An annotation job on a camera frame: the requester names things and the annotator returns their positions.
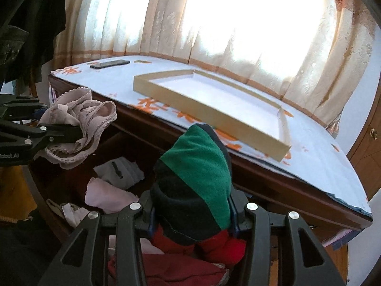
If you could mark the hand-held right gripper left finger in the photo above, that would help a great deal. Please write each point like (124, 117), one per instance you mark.
(145, 211)

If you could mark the wooden table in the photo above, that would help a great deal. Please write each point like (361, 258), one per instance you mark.
(282, 192)

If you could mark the pale pink underwear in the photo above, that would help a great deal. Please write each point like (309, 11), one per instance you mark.
(104, 196)

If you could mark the pink lace bra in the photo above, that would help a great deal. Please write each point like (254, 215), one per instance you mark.
(89, 113)

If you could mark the black smartphone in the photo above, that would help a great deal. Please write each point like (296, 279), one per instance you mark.
(110, 64)

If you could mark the green black underwear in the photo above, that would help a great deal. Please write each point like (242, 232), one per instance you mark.
(193, 169)

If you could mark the red underwear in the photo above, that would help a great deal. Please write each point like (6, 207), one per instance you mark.
(178, 269)
(220, 247)

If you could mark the yellow cloth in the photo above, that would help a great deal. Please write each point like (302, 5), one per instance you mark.
(15, 190)

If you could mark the white underwear with black mark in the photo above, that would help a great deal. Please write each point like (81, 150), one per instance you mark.
(119, 172)

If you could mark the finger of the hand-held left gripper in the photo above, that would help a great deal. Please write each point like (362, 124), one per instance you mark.
(20, 107)
(65, 134)

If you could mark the brass door knob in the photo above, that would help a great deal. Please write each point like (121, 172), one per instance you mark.
(373, 133)

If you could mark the dark cloth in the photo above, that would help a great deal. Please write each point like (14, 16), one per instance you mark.
(32, 238)

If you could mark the shallow cardboard box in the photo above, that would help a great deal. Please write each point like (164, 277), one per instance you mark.
(223, 101)

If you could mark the wooden cabinet door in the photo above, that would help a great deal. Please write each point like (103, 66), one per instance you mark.
(366, 161)

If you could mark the pink patterned under cloth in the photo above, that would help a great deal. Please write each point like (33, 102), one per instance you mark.
(339, 238)

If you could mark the cream patterned curtain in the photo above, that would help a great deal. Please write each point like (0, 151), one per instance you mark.
(166, 20)

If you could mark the dark hanging clothes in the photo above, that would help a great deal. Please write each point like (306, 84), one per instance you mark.
(35, 20)

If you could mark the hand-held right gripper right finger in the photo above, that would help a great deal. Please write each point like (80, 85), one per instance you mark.
(238, 214)

